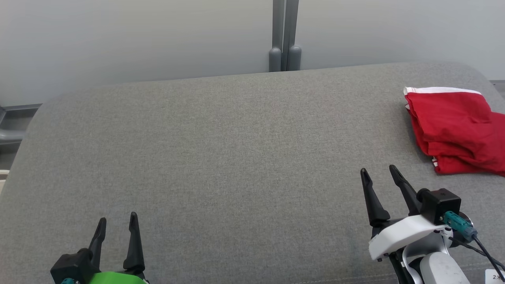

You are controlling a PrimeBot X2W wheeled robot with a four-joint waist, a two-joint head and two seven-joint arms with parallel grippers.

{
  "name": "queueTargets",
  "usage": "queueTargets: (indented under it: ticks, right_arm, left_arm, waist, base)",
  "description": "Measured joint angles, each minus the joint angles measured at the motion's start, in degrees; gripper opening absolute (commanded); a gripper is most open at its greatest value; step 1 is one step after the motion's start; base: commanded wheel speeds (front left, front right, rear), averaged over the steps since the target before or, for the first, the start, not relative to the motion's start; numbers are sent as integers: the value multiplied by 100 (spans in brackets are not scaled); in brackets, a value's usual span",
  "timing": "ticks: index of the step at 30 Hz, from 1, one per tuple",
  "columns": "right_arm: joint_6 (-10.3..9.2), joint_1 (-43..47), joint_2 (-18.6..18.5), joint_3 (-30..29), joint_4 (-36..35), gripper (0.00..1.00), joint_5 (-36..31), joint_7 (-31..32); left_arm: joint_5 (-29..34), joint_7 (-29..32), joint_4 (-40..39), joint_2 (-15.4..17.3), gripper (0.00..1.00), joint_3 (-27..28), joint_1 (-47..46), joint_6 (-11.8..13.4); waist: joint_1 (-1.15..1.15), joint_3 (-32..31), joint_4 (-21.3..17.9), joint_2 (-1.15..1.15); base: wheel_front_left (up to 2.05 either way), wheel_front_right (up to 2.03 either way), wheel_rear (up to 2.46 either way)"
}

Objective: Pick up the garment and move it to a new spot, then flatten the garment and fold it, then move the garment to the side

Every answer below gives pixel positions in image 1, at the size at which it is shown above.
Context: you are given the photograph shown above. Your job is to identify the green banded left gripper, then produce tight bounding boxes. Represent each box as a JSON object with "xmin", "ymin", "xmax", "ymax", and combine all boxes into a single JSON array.
[{"xmin": 84, "ymin": 212, "xmax": 149, "ymax": 284}]

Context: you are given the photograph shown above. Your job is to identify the white paper tag on cable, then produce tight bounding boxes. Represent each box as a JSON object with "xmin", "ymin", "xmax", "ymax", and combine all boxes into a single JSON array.
[{"xmin": 484, "ymin": 269, "xmax": 505, "ymax": 283}]

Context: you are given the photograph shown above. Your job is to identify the grey metal frame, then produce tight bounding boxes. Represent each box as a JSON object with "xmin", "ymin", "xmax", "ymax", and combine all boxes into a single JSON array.
[{"xmin": 0, "ymin": 103, "xmax": 43, "ymax": 146}]

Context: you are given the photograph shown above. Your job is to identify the grey fabric sofa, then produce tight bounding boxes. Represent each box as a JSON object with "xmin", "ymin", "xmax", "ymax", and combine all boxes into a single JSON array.
[{"xmin": 0, "ymin": 61, "xmax": 505, "ymax": 284}]

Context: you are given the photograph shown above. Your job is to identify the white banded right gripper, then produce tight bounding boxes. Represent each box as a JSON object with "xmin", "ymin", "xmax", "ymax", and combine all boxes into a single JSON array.
[{"xmin": 359, "ymin": 164, "xmax": 451, "ymax": 262}]

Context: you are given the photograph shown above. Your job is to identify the grey partition post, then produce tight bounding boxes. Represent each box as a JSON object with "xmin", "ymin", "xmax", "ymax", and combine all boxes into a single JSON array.
[
  {"xmin": 269, "ymin": 0, "xmax": 284, "ymax": 73},
  {"xmin": 284, "ymin": 0, "xmax": 303, "ymax": 71}
]

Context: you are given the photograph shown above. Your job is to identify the teal right camera cable connector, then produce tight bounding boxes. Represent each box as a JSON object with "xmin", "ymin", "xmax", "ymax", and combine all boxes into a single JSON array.
[{"xmin": 442, "ymin": 211, "xmax": 478, "ymax": 242}]

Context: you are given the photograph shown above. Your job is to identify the red shorts with white stripe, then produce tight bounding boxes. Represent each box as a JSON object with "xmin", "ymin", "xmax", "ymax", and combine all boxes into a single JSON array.
[{"xmin": 403, "ymin": 86, "xmax": 494, "ymax": 157}]

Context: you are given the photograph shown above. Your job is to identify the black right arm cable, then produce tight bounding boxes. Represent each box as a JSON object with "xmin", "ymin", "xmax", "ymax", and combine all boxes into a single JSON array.
[{"xmin": 450, "ymin": 236, "xmax": 505, "ymax": 278}]

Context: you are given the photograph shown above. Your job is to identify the red number 23 jersey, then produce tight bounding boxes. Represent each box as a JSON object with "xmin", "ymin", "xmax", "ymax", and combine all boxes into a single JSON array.
[{"xmin": 428, "ymin": 111, "xmax": 505, "ymax": 176}]

